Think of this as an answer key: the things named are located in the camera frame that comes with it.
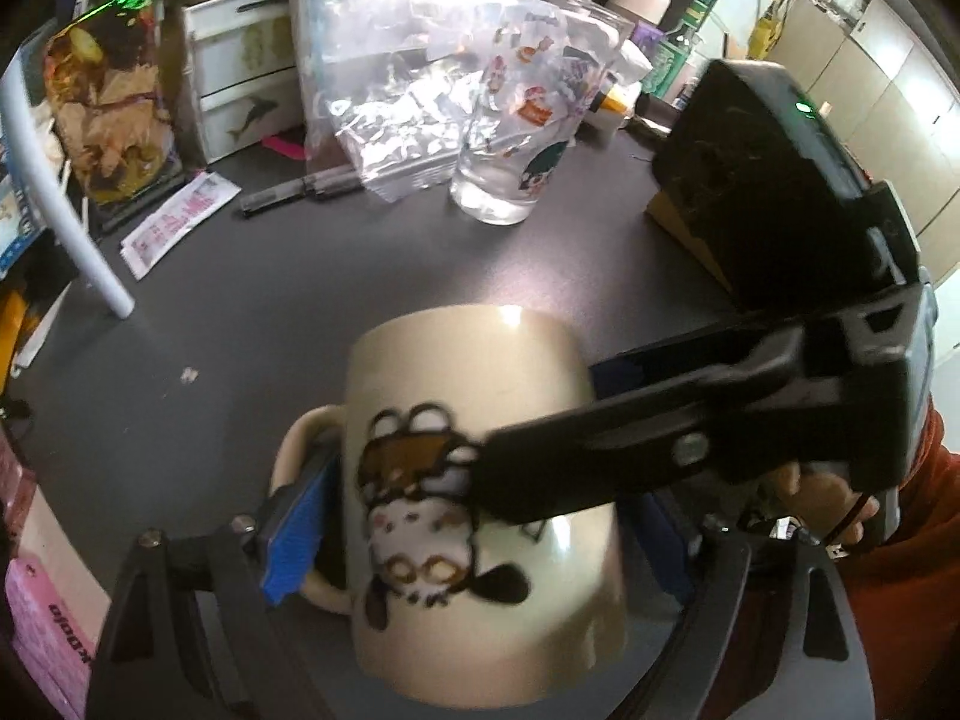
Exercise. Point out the beige wall cabinet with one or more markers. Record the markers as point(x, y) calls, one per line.
point(888, 101)

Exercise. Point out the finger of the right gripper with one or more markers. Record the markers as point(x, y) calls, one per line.
point(720, 344)
point(647, 438)

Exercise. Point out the brown cardboard box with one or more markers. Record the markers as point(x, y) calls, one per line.
point(664, 213)

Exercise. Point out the black pen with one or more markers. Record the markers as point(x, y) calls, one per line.
point(300, 191)

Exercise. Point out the pink tissue box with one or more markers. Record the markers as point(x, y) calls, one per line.
point(55, 651)

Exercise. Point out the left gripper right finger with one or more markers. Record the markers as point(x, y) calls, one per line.
point(765, 629)

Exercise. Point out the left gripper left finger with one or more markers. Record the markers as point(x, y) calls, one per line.
point(190, 631)

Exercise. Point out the white curved shelf pole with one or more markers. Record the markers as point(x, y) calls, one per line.
point(28, 153)

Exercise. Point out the pink white paper leaflet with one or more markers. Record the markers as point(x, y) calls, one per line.
point(163, 229)

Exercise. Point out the white mini drawer cabinet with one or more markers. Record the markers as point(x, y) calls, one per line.
point(241, 83)

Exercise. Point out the clear plastic sticker bag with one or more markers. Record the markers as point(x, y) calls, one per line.
point(387, 86)

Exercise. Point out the yellow pikachu figure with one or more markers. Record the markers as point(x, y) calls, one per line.
point(767, 30)

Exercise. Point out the yellow box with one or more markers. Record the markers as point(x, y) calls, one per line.
point(13, 310)

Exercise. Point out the person's right hand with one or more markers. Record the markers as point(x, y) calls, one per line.
point(823, 502)

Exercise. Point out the blue anime poster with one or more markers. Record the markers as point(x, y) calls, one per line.
point(20, 221)

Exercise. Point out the cream cartoon mug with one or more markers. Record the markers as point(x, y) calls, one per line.
point(449, 604)

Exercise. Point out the clear printed drinking glass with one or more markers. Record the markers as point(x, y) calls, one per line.
point(548, 60)

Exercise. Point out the brown anime poster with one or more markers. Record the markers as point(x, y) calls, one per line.
point(102, 81)

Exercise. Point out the green bottle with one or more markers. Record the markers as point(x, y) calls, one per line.
point(674, 47)

